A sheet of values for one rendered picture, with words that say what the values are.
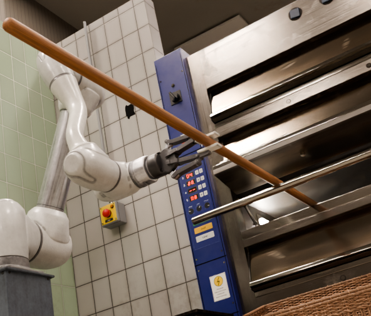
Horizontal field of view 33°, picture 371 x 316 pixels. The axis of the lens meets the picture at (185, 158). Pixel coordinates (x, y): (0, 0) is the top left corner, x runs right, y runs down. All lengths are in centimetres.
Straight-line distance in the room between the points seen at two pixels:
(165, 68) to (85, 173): 137
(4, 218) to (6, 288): 26
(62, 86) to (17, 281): 68
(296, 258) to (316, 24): 101
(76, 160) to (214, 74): 130
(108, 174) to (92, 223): 128
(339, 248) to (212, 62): 108
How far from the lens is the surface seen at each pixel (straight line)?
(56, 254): 229
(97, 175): 183
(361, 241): 246
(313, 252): 252
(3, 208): 216
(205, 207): 274
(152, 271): 287
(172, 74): 306
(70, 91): 221
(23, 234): 215
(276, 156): 256
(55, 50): 135
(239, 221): 270
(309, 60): 278
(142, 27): 334
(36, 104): 341
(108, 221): 297
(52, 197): 231
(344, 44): 275
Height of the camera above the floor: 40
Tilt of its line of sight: 25 degrees up
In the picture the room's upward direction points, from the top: 12 degrees counter-clockwise
